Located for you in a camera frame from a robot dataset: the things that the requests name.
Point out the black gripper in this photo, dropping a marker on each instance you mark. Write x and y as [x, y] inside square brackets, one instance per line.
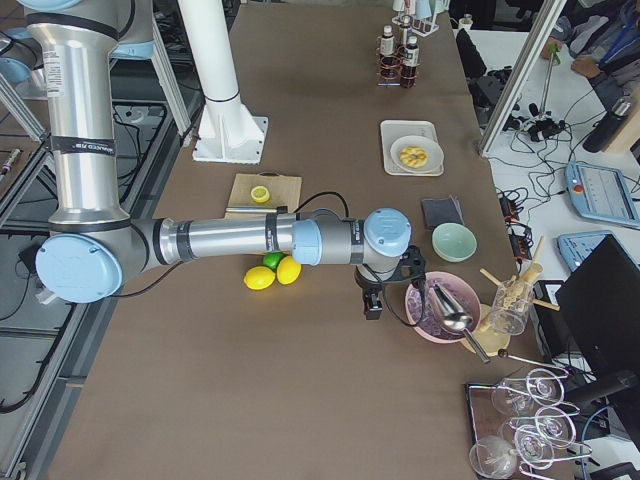
[370, 288]

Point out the tea bottle white cap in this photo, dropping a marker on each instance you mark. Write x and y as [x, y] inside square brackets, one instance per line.
[386, 52]

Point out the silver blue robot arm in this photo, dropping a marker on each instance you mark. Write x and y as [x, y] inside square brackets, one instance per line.
[95, 247]

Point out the white serving tray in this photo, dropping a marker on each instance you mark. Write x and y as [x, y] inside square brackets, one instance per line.
[396, 135]

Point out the wine glass rack tray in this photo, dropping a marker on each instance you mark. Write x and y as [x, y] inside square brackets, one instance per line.
[522, 426]

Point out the tea bottle in rack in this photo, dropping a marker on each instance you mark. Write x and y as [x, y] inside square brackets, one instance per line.
[404, 32]
[410, 62]

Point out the pink bowl with ice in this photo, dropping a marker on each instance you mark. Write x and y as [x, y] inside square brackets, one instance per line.
[422, 315]

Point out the metal ice scoop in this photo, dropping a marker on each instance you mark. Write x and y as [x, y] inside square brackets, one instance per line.
[455, 319]

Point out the yellow lemon near board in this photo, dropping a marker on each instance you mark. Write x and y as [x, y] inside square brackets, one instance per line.
[288, 270]

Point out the mint green bowl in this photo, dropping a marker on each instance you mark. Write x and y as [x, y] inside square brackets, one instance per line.
[454, 242]

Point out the grey folded cloth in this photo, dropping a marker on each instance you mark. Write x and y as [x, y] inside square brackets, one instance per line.
[440, 211]

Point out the green lime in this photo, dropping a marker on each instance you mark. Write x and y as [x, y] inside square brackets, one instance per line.
[272, 259]

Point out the yellow lemon outer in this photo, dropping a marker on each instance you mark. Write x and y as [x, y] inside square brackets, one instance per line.
[259, 278]

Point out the clear glass mug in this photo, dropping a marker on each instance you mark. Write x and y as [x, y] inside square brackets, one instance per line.
[510, 309]

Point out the wooden cutting board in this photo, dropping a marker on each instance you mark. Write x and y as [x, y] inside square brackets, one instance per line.
[285, 191]

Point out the white round plate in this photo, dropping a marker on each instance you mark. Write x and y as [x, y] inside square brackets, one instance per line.
[435, 152]

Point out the half cut lemon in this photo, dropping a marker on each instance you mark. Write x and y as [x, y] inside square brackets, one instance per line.
[260, 194]

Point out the steel muddler rod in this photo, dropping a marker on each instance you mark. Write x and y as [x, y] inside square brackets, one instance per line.
[253, 210]

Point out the blue teach pendant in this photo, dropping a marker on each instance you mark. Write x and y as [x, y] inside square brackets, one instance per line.
[600, 193]
[574, 248]

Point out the black computer monitor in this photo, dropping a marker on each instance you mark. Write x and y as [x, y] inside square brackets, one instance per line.
[600, 305]

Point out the black thermos bottle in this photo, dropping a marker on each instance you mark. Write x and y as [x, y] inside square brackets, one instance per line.
[608, 126]

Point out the long metal rod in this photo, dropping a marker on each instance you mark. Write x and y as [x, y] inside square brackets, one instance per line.
[553, 61]

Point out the person at desk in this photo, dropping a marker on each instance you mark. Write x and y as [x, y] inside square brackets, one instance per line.
[604, 43]

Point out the glazed ring donut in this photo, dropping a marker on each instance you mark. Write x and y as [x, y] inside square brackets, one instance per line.
[413, 157]

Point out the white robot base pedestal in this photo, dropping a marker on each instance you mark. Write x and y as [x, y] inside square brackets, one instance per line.
[228, 132]

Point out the copper wire bottle rack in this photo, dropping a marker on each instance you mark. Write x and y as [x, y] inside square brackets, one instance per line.
[395, 81]

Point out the white wire cup rack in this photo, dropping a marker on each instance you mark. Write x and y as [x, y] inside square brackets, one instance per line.
[422, 14]

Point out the aluminium frame post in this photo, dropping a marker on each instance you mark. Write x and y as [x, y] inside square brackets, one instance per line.
[536, 39]

